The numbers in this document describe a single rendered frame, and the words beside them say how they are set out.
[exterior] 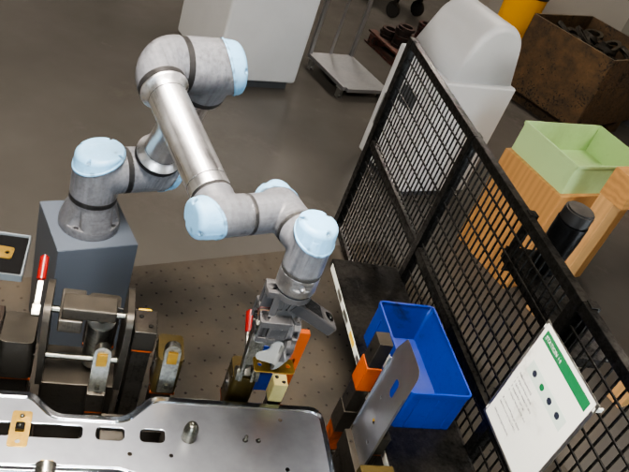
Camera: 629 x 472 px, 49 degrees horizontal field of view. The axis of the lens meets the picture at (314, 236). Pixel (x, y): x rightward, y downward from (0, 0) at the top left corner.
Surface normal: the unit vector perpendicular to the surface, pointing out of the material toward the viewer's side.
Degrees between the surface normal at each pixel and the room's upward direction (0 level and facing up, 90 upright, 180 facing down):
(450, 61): 71
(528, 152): 90
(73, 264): 90
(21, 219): 0
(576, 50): 90
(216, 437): 0
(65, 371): 0
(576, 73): 90
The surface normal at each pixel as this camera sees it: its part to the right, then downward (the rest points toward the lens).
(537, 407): -0.94, -0.15
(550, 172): -0.86, 0.04
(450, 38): -0.70, -0.19
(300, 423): 0.31, -0.76
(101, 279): 0.47, 0.64
